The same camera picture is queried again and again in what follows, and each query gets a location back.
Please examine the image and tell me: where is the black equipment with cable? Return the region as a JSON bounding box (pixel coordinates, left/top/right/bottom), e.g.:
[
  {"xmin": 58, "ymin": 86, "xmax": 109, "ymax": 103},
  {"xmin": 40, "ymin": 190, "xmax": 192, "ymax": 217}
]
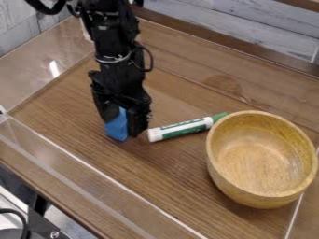
[{"xmin": 0, "ymin": 208, "xmax": 70, "ymax": 239}]

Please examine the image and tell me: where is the clear acrylic tray wall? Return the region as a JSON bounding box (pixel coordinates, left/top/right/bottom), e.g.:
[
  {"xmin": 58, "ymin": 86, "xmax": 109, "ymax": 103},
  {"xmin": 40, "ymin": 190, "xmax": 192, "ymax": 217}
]
[{"xmin": 0, "ymin": 10, "xmax": 319, "ymax": 239}]

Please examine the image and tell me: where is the brown wooden bowl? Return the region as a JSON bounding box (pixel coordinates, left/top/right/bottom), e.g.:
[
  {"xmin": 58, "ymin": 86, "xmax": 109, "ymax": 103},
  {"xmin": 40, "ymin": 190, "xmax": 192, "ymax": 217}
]
[{"xmin": 205, "ymin": 110, "xmax": 319, "ymax": 209}]

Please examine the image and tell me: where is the blue rectangular block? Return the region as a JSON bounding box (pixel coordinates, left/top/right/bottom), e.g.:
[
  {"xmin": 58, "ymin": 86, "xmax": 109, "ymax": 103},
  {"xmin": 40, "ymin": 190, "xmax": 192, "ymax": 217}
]
[{"xmin": 104, "ymin": 108, "xmax": 128, "ymax": 142}]

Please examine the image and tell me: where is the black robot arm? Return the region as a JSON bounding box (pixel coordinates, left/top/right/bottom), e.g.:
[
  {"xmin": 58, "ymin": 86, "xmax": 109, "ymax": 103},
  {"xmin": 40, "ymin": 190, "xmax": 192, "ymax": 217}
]
[{"xmin": 25, "ymin": 0, "xmax": 153, "ymax": 141}]

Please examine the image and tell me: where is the green and white marker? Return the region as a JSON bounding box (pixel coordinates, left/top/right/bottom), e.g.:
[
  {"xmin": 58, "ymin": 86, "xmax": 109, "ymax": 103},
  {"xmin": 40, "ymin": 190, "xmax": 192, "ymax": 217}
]
[{"xmin": 147, "ymin": 113, "xmax": 227, "ymax": 142}]

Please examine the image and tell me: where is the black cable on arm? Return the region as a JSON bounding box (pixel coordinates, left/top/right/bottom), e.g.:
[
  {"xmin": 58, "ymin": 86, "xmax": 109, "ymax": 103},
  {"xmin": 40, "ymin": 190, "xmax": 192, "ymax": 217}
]
[{"xmin": 129, "ymin": 41, "xmax": 155, "ymax": 73}]

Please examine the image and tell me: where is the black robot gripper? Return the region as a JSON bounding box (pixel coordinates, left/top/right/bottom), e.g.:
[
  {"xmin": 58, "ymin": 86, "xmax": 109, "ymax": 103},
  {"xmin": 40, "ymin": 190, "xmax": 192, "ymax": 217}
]
[{"xmin": 88, "ymin": 57, "xmax": 152, "ymax": 137}]

